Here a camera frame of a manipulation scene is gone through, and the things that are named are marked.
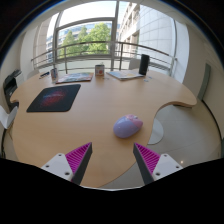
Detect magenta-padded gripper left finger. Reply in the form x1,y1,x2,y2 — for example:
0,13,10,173
40,142,93,186

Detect white cup with red print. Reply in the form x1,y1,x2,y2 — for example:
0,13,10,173
94,64,106,77

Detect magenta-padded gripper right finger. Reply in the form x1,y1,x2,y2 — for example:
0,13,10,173
133,142,184,185

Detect small black stapler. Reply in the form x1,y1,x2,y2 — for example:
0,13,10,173
38,71,51,80

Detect black mouse pad red-blue print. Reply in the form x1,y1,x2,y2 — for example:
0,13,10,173
26,83,82,113

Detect white cup with blue print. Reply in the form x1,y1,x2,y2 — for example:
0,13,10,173
50,67,59,83

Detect black and white printer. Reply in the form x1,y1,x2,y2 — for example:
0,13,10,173
2,69,24,111

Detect white chair wooden legs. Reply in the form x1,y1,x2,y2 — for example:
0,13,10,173
0,105,18,130

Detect black cylindrical speaker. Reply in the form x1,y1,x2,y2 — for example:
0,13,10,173
138,53,151,76

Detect pink and lilac computer mouse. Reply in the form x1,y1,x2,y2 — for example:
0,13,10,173
112,114,144,139

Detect grey metal balcony railing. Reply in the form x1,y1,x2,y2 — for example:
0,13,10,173
30,40,177,76

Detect red-edged magazine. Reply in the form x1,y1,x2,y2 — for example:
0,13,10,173
55,72,95,84

